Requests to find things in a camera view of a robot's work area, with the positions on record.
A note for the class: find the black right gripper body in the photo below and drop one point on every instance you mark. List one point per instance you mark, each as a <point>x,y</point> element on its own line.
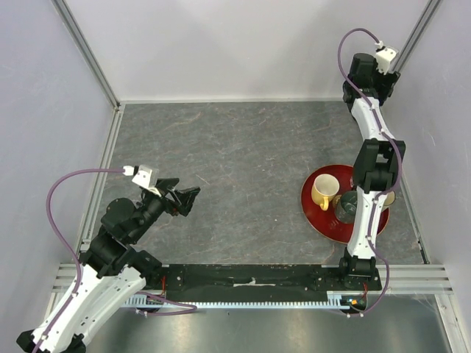
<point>382,90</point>

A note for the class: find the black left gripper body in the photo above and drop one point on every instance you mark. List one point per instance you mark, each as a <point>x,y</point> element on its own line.
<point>171,204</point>

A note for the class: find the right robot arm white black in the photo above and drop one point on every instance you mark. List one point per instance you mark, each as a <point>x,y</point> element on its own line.
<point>376,170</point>

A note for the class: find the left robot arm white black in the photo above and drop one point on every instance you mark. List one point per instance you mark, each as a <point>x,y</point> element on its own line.
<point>110,271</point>

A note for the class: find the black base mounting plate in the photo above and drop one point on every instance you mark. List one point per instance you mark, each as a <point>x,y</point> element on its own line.
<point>255,283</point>

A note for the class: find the cream mug right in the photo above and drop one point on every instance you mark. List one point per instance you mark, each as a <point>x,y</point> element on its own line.
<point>389,200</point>

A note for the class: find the dark green cup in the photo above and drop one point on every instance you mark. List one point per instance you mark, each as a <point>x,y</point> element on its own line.
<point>345,206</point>

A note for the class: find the round red tray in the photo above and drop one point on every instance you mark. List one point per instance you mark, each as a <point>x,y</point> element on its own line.
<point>325,222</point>

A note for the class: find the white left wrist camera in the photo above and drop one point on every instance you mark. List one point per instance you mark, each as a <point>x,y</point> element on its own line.
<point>143,176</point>

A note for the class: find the light blue cable duct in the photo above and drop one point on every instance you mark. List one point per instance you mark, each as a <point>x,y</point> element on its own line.
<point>332,302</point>

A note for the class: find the yellow mug with handle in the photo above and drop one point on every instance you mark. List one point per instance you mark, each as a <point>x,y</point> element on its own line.
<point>324,189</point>

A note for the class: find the aluminium frame rail front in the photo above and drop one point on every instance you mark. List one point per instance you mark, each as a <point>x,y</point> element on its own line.
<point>403,279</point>

